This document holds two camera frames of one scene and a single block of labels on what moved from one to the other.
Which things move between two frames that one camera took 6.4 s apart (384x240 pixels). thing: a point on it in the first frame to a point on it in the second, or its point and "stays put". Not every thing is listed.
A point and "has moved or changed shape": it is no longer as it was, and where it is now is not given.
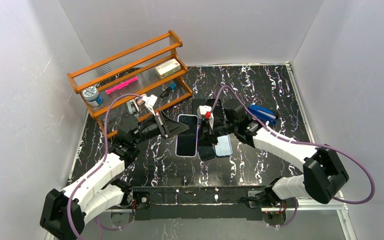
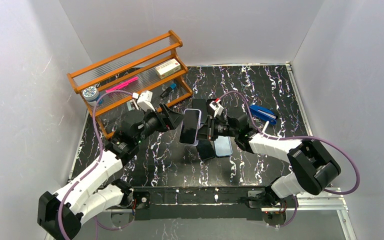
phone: (223, 147) stays put
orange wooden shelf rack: (151, 75) stays put
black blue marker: (168, 90) stays put
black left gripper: (160, 124) to (165, 117)
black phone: (206, 152) stays put
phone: (186, 143) has moved or changed shape
